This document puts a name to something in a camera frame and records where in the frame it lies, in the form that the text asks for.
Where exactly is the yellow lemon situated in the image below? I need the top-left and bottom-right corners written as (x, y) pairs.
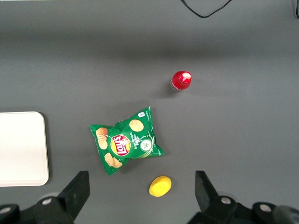
top-left (149, 175), bottom-right (172, 198)

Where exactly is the red cola bottle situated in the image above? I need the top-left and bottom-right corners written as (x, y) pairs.
top-left (170, 70), bottom-right (192, 92)

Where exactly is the thin black table cable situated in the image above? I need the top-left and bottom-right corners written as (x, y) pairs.
top-left (179, 0), bottom-right (234, 18)

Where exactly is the pale pink plastic tray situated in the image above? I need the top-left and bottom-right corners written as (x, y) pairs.
top-left (0, 111), bottom-right (50, 187)

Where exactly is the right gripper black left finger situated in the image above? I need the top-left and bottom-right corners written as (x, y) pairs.
top-left (34, 170), bottom-right (91, 224)

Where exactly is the green chips bag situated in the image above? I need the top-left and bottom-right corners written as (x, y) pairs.
top-left (89, 106), bottom-right (165, 176)

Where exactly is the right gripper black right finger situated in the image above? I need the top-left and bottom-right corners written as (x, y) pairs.
top-left (188, 170), bottom-right (257, 224)

